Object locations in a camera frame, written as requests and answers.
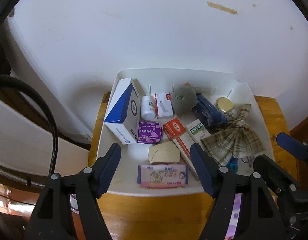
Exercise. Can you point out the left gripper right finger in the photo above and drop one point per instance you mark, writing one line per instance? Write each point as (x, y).
(207, 170)

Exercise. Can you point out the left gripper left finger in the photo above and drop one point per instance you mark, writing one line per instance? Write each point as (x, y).
(104, 169)

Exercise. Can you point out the blue green drawstring pouch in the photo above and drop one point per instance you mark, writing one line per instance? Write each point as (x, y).
(242, 166)

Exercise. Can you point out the plaid fabric bow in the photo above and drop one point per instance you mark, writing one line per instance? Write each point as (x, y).
(234, 139)

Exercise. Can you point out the green white medicine box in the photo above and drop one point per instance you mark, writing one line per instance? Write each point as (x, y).
(198, 132)

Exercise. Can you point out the pink wet wipes pack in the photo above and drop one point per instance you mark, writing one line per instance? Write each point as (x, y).
(162, 176)

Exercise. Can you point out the white blue HP box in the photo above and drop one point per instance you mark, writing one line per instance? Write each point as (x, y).
(123, 114)

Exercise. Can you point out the purple mint tin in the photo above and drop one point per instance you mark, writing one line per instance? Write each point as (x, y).
(149, 132)

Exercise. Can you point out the red white medicine box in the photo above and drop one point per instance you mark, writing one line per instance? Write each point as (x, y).
(177, 133)

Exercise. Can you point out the purple white carton box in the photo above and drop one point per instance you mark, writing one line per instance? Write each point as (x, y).
(234, 217)

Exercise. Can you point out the dark blue snack packet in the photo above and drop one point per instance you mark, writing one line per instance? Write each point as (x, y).
(207, 113)

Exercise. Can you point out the round gold tin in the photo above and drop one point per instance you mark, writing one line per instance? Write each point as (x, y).
(224, 104)

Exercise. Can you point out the small white bottle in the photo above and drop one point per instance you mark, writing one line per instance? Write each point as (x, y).
(148, 112)

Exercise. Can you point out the grey round plush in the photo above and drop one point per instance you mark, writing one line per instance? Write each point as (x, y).
(183, 99)

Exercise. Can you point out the small red white box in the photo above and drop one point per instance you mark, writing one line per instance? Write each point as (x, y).
(163, 105)

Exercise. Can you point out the wooden door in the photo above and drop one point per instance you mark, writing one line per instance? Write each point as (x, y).
(300, 133)

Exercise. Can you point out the white bladeless fan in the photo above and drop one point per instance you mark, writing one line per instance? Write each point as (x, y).
(25, 146)

